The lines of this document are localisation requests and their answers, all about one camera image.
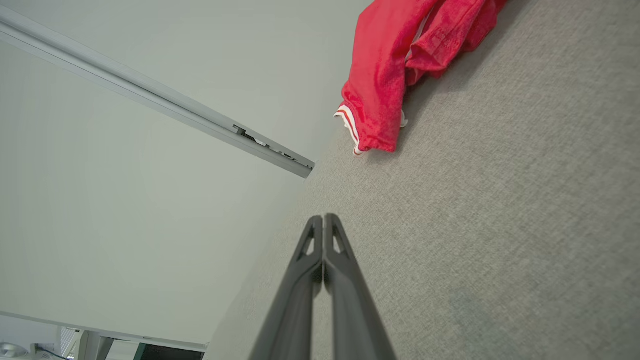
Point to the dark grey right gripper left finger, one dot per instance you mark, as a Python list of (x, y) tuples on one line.
[(287, 330)]

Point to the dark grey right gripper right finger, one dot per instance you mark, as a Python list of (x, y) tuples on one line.
[(357, 330)]

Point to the red shorts white trim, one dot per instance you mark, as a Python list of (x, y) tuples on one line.
[(385, 75)]

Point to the dark rectangular object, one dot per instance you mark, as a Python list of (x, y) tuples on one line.
[(165, 353)]

